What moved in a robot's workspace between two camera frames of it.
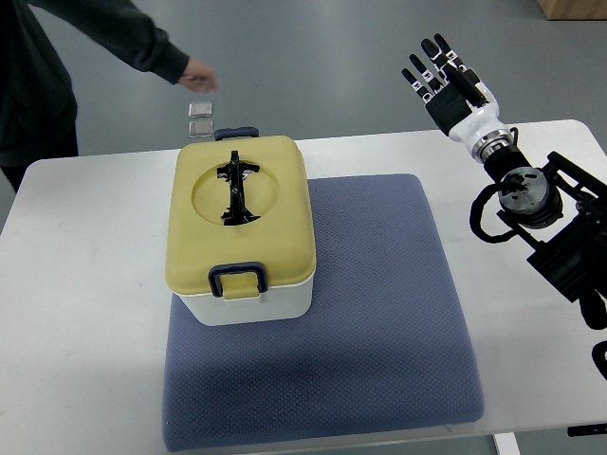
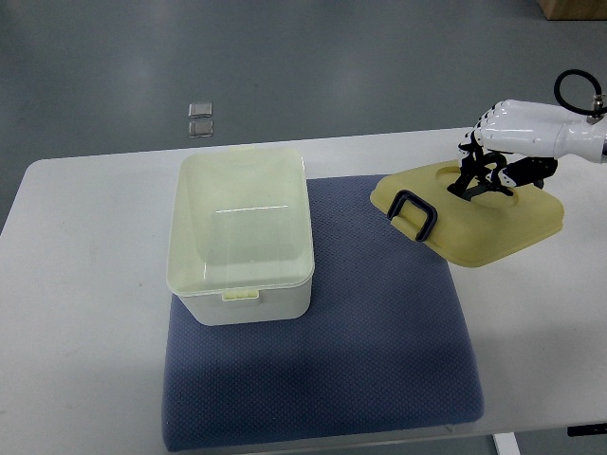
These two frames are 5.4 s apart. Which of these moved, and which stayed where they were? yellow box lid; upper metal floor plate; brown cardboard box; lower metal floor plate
Moved: yellow box lid
Stayed: lower metal floor plate; brown cardboard box; upper metal floor plate
